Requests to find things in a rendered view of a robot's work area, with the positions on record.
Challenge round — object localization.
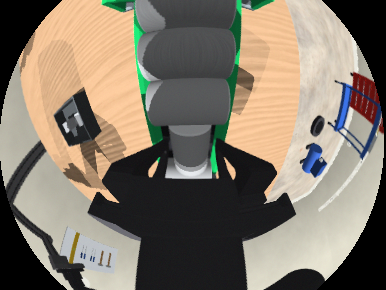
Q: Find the grey cylinder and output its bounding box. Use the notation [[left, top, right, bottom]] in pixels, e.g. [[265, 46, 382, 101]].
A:
[[165, 158, 212, 179], [168, 125, 212, 176], [146, 78, 230, 126], [137, 27, 236, 82], [135, 0, 237, 33]]

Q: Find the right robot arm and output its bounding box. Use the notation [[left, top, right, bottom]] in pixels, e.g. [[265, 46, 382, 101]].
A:
[[56, 268, 95, 290]]

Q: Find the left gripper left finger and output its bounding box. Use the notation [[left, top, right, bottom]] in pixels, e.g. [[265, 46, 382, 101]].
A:
[[107, 138, 169, 178]]

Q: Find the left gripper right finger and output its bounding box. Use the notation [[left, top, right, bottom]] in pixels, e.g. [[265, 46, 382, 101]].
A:
[[215, 138, 277, 197]]

